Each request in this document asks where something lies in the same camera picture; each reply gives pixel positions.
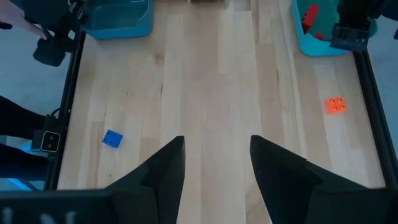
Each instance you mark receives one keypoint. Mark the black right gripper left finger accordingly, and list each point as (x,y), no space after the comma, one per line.
(161,186)

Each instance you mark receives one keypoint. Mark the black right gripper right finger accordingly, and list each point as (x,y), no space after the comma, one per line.
(280,186)

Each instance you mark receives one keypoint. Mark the red square block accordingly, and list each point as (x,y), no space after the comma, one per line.
(319,36)

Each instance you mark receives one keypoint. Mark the red long block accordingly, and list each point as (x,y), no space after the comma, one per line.
(311,15)

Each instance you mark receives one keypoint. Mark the blue square block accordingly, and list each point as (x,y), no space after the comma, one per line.
(112,138)

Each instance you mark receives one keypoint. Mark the orange square block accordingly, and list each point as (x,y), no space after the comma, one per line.
(335,105)

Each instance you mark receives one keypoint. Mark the teal plastic bin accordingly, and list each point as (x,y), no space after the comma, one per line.
(311,47)

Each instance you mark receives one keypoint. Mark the person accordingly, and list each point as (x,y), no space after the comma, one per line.
(15,121)

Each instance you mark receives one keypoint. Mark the grey-blue plastic bin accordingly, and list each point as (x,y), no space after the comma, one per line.
(124,28)

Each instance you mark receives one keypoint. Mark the person's hand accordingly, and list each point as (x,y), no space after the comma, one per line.
(18,18)

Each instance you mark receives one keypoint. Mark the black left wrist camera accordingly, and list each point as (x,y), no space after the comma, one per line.
(349,39)

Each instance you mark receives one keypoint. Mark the small black table camera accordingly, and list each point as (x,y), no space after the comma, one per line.
(49,141)

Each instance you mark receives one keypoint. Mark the black table frame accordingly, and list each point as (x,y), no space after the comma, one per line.
(66,109)

